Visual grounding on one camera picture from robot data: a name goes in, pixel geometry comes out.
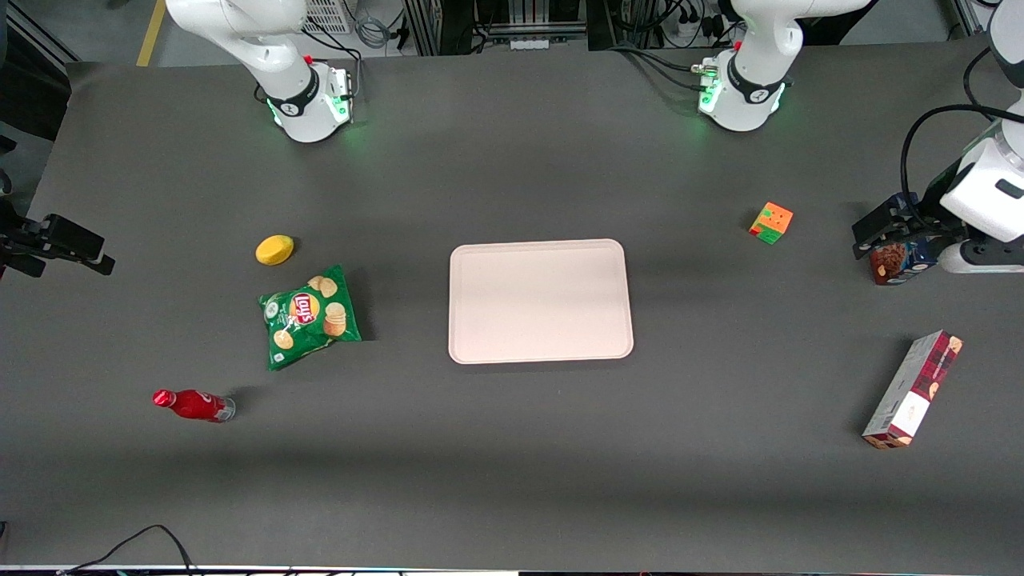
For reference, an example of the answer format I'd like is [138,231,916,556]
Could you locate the red cookie box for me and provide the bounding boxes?
[862,330,964,450]

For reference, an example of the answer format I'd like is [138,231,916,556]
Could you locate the blue chocolate cookie box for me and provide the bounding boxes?
[868,194,941,287]

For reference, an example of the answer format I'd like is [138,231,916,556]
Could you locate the pale pink plastic tray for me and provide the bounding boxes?
[448,238,634,366]

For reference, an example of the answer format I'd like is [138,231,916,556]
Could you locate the orange green puzzle cube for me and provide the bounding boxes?
[748,202,794,246]

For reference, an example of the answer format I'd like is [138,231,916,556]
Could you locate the yellow lemon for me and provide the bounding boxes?
[255,234,295,266]

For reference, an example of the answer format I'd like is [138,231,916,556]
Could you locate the red soda bottle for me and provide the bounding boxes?
[152,389,237,424]

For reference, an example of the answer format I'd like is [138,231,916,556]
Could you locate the green Lays chips bag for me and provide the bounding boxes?
[258,264,362,371]

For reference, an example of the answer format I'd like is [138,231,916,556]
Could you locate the white power strip with plugs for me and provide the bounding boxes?
[660,4,725,45]

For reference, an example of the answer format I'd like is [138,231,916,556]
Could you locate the white perforated basket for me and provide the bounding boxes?
[302,0,354,35]

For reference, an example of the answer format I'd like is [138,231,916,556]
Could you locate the dark metal equipment rack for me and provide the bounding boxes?
[402,0,609,57]

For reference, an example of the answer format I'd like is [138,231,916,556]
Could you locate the black aluminium rail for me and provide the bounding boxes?
[0,4,81,69]

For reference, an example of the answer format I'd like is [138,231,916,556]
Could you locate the black left base cables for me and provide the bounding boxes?
[608,44,709,90]

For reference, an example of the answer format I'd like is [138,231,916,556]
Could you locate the thin black table edge cable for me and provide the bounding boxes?
[56,524,201,576]

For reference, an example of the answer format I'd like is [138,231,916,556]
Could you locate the black right base cable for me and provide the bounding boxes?
[304,20,366,105]

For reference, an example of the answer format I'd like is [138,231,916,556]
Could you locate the grey coiled cable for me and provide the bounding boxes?
[354,6,403,50]

